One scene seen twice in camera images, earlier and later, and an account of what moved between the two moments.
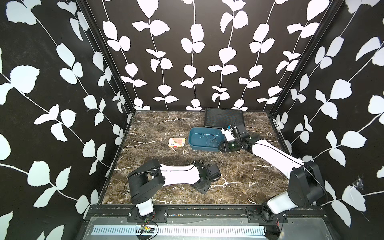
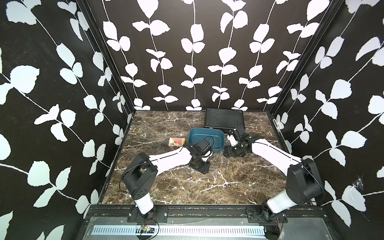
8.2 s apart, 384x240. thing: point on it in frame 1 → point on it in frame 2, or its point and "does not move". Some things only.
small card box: (176, 142) does not move
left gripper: (204, 191) → (205, 169)
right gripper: (224, 146) → (228, 152)
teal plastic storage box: (205, 139) does not move
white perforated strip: (185, 230) does not move
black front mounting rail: (207, 214) does not move
